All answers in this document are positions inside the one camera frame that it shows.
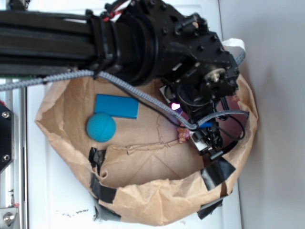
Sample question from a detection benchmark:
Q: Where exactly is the aluminium rail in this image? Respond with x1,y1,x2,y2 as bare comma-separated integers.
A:
0,89,27,229

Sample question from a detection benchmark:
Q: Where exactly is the black cable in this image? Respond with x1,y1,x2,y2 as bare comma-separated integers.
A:
114,83,246,144

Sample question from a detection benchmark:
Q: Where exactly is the blue rectangular block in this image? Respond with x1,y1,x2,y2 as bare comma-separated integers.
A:
94,94,139,119

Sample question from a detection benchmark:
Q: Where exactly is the blue golf ball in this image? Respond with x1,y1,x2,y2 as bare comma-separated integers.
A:
86,113,116,142

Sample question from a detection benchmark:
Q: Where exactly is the orange spiral sea shell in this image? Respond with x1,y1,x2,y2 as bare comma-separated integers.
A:
177,127,190,143

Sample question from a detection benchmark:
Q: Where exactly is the brown paper bag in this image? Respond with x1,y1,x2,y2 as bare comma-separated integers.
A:
36,76,258,226

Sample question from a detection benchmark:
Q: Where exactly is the white ribbon cable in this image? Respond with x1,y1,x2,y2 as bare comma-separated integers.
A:
223,38,246,65

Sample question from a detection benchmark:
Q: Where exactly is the grey braided cable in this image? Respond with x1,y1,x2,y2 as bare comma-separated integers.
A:
0,70,250,131

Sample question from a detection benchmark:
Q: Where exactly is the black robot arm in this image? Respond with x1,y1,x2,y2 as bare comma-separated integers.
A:
0,0,239,161

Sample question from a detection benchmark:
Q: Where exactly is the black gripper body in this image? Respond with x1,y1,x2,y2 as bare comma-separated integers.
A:
162,69,240,161

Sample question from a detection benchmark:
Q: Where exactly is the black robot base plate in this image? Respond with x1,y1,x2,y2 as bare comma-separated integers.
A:
0,103,13,173

